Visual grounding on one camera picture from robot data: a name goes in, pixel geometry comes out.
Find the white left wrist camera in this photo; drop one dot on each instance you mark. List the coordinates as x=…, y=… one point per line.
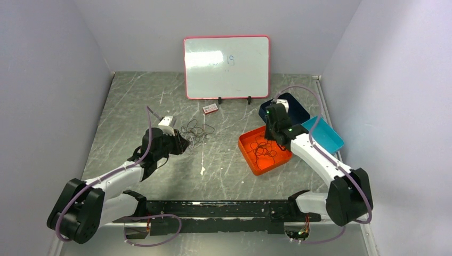
x=166, y=125

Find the aluminium frame rail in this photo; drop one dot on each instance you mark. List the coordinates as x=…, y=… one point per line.
x=324, y=238

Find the small red white box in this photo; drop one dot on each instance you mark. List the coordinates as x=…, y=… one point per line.
x=210, y=109

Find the light blue plastic tray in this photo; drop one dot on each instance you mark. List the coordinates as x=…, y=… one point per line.
x=327, y=137

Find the orange plastic tray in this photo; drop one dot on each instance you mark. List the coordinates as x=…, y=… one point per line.
x=261, y=155

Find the dark navy plastic tray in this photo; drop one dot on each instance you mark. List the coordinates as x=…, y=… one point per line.
x=296, y=111

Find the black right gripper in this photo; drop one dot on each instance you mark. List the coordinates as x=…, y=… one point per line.
x=267, y=132

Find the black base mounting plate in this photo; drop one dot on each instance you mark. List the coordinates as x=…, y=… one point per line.
x=270, y=216

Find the pink framed whiteboard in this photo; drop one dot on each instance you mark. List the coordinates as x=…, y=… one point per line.
x=227, y=67

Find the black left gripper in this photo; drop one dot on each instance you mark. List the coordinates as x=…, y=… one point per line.
x=179, y=148

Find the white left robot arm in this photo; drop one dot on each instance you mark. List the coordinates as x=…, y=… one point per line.
x=85, y=206

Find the metal right table edge rail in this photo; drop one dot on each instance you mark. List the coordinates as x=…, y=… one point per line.
x=325, y=111

